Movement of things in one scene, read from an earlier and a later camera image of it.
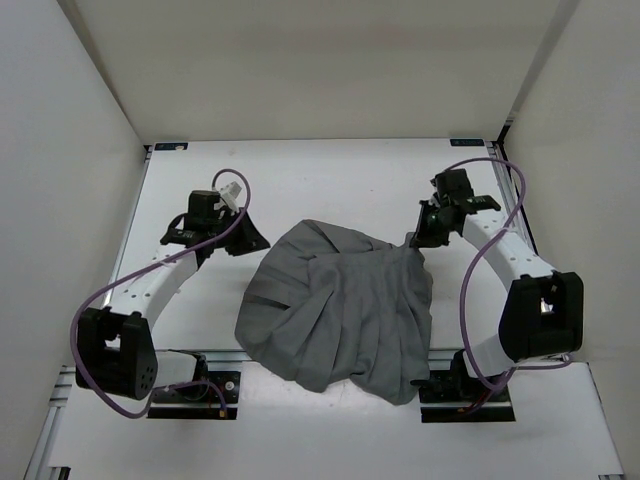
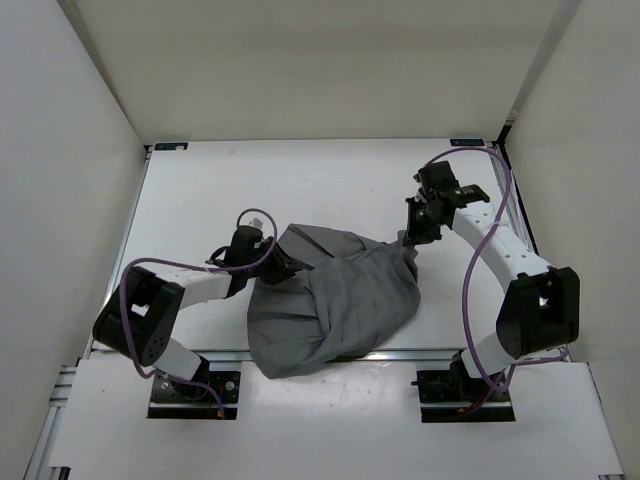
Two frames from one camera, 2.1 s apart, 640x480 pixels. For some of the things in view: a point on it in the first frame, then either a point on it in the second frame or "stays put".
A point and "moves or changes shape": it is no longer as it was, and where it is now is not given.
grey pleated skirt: x=319 y=305 moves or changes shape
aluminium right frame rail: x=506 y=178 stays put
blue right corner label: x=467 y=142 stays put
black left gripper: x=251 y=239 → x=283 y=266
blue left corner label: x=174 y=146 stays put
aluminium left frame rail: x=126 y=226 stays put
